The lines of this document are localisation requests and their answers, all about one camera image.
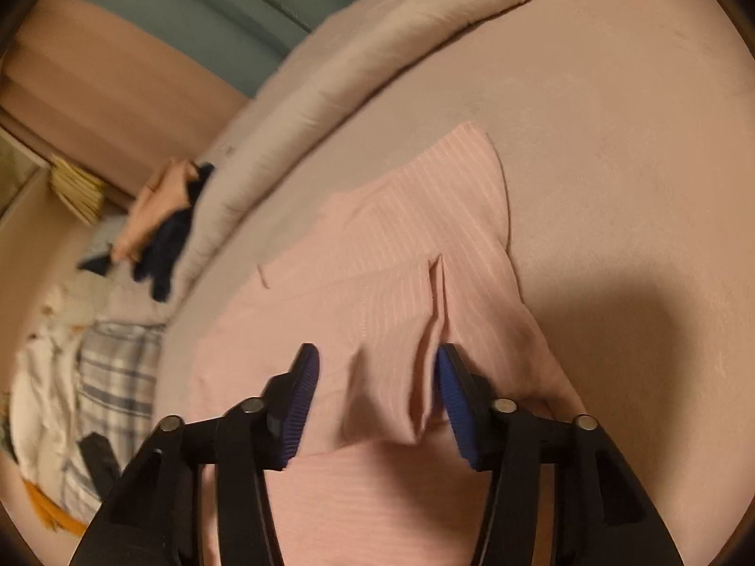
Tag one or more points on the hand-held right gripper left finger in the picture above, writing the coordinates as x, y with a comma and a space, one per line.
298, 401

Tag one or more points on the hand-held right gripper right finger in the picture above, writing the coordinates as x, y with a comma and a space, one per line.
455, 401

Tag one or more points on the pink striped garment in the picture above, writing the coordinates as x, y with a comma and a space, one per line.
413, 247

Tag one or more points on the navy clothes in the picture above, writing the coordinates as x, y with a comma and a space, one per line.
168, 247

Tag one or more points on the blue plaid cloth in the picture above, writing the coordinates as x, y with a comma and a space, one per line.
112, 377

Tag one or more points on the small black object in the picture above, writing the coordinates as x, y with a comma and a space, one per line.
100, 460

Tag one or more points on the peach cloth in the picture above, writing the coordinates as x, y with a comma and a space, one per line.
147, 212

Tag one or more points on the white cloth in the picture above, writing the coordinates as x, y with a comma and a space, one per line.
41, 389

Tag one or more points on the orange cloth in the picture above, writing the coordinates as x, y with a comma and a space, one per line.
47, 507

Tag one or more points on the pink bed sheet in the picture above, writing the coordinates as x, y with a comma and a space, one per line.
619, 159

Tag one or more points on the pale pink comforter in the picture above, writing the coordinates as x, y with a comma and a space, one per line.
330, 88

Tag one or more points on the pink curtain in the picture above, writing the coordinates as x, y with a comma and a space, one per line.
118, 88

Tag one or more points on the teal curtain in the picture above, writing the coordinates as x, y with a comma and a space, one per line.
224, 6

